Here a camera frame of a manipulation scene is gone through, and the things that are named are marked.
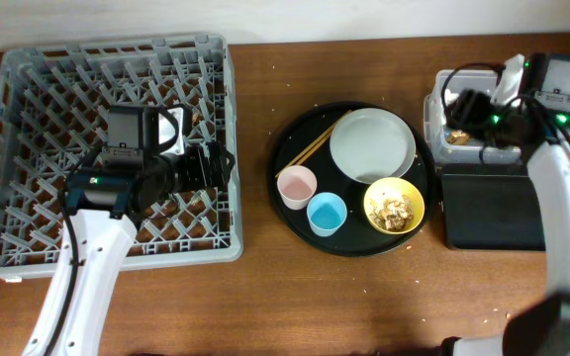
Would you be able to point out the upper wooden chopstick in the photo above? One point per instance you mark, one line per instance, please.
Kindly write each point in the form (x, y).
(314, 141)

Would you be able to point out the black rectangular bin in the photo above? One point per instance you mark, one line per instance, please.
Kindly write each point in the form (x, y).
(490, 207)

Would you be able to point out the yellow bowl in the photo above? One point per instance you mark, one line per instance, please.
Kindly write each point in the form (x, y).
(392, 187)

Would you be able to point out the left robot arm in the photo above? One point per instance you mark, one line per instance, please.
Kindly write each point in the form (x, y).
(144, 160)

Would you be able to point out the white tissue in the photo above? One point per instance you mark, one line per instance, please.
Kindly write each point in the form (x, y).
(510, 81)

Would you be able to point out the grey dishwasher rack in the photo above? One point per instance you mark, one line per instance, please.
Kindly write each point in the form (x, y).
(54, 106)

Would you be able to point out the gold snack wrapper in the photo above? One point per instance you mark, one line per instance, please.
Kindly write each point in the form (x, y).
(458, 138)

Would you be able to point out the blue cup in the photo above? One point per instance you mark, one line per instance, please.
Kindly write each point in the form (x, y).
(326, 213)

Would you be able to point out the clear plastic bin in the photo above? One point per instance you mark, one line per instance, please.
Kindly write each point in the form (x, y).
(436, 130)

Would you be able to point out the pink cup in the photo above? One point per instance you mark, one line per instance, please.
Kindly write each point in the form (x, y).
(296, 185)

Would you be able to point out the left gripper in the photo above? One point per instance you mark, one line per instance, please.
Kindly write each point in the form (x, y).
(198, 175)

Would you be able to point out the food scraps pile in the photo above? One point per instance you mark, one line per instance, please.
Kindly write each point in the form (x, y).
(391, 214)

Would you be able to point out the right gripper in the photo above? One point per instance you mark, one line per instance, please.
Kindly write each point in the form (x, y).
(468, 106)

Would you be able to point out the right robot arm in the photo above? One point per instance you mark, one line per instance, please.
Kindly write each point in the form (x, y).
(529, 109)

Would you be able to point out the grey round plate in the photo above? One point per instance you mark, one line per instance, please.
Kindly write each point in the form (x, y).
(370, 144)

